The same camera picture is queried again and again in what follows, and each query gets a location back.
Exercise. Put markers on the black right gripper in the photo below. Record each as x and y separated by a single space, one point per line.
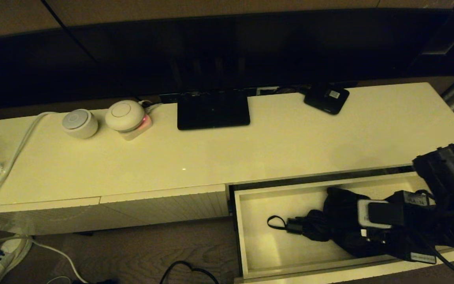
420 232

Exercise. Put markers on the black folding umbrella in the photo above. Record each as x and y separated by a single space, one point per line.
337 221

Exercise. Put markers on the white ribbed pull-out drawer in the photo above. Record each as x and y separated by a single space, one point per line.
254 221

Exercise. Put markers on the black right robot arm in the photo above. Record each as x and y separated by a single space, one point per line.
447 169

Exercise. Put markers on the white TV cabinet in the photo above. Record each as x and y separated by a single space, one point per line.
211 157

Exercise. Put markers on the black set-top box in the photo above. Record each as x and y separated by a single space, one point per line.
325 98

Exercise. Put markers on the dark cabinet with grey bar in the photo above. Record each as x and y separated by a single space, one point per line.
441 39

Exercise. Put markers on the black flat television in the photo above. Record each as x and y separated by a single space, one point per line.
250 51

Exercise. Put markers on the white power strip red light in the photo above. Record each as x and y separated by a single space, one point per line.
134 134

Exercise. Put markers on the white dome-shaped device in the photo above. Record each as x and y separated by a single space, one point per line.
124 114

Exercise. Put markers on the white speaker with grey top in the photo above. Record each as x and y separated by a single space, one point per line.
79 124

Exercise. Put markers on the white curved cabinet front panel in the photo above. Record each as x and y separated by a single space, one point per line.
38 217

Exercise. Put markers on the white sneaker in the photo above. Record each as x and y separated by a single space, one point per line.
10 256

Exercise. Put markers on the white wrist camera black mount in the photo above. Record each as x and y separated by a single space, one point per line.
363 213

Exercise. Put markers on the black TV base plate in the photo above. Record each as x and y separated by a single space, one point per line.
213 112

